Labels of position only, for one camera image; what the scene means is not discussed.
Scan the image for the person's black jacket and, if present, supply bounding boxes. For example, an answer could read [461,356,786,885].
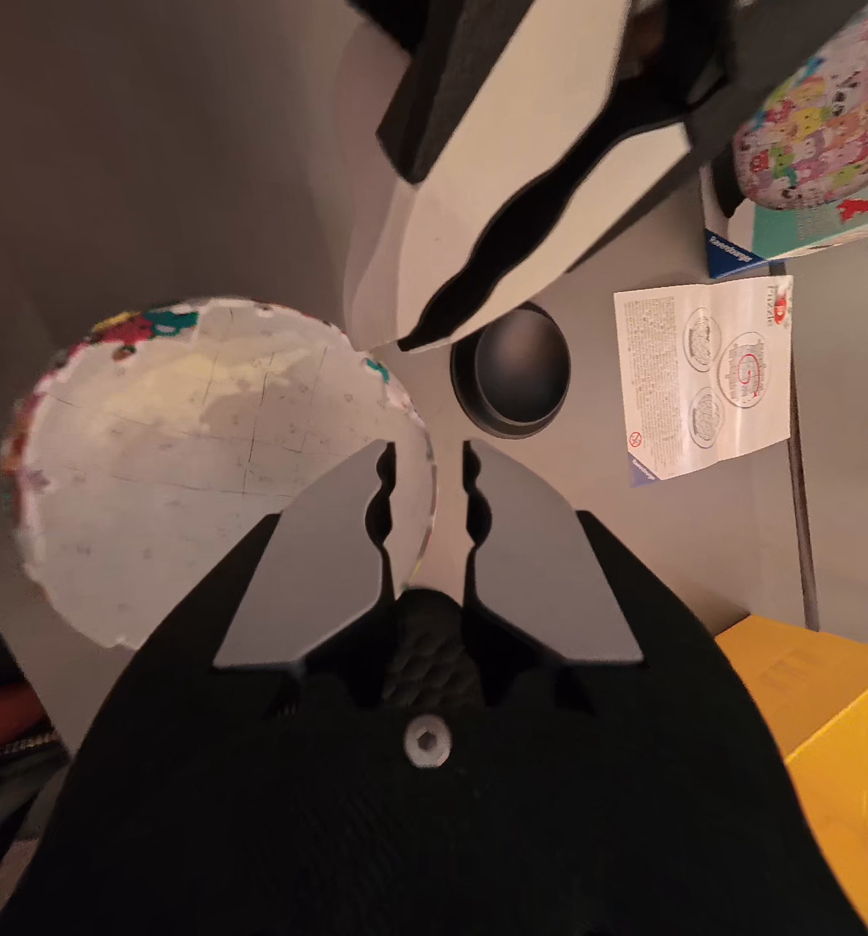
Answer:
[0,578,73,908]

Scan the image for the black ball stand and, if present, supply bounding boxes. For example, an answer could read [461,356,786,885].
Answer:
[449,302,574,441]

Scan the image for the colourful puzzle box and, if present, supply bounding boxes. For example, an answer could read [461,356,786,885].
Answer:
[701,0,868,280]

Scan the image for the folded instruction leaflet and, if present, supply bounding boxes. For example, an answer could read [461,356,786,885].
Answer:
[612,275,795,489]

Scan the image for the person's orange garment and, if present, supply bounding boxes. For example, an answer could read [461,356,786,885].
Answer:
[0,682,53,765]

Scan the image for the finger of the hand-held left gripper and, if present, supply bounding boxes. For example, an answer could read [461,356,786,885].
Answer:
[342,0,632,352]
[397,120,694,355]

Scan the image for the colourful puzzle ball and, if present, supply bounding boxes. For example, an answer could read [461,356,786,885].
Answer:
[0,294,440,653]

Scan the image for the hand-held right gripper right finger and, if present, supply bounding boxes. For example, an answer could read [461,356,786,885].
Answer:
[461,437,645,666]

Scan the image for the yellow plastic bin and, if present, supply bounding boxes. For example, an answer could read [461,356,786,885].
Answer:
[714,614,868,936]

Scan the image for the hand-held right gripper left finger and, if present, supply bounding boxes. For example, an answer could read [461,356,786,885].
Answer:
[213,440,400,670]

